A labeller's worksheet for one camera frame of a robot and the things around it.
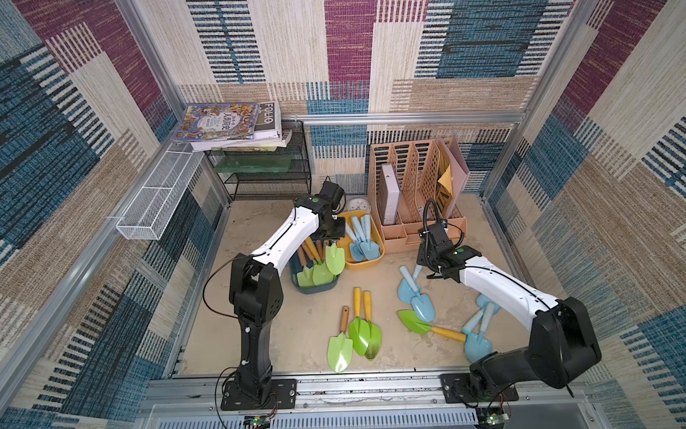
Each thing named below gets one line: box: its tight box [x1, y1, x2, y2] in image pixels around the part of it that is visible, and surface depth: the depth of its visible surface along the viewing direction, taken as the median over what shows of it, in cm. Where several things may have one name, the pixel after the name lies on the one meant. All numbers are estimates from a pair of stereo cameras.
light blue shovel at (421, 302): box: [399, 265, 436, 323], surface depth 91 cm
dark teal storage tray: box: [289, 250, 341, 295], surface depth 94 cm
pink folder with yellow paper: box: [435, 136, 470, 219], surface depth 93 cm
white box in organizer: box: [379, 163, 401, 226], surface depth 101 cm
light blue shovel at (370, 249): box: [359, 214, 381, 261], surface depth 102 cm
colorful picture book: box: [173, 102, 260, 142], surface depth 83 cm
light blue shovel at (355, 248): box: [344, 220, 366, 262], surface depth 101 cm
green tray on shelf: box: [213, 153, 293, 174], surface depth 101 cm
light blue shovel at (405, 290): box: [398, 263, 423, 305], surface depth 94 cm
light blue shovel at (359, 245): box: [351, 215, 368, 259], surface depth 104 cm
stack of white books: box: [190, 100, 293, 152], surface depth 83 cm
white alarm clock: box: [346, 197, 371, 212], surface depth 117 cm
